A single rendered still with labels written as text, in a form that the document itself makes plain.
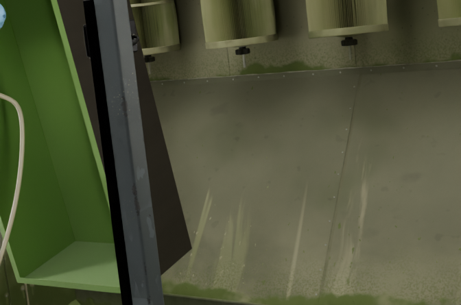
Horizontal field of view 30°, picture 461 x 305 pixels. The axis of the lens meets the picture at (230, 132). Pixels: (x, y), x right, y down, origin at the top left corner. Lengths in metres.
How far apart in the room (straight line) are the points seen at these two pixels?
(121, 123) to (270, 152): 2.26
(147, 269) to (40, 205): 1.78
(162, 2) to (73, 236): 1.22
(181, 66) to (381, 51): 1.11
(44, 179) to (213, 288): 0.91
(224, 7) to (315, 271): 1.20
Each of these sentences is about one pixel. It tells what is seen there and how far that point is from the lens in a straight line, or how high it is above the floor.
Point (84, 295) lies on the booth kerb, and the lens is 4.37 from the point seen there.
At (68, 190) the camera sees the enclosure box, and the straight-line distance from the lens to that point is 3.57.
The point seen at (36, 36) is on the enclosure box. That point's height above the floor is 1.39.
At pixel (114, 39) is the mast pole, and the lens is 1.72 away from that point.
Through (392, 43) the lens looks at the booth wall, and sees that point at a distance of 3.84.
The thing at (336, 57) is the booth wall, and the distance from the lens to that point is 3.96.
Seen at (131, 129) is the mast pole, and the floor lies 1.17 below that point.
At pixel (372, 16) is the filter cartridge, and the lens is 3.52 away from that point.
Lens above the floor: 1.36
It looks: 7 degrees down
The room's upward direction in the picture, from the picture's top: 6 degrees counter-clockwise
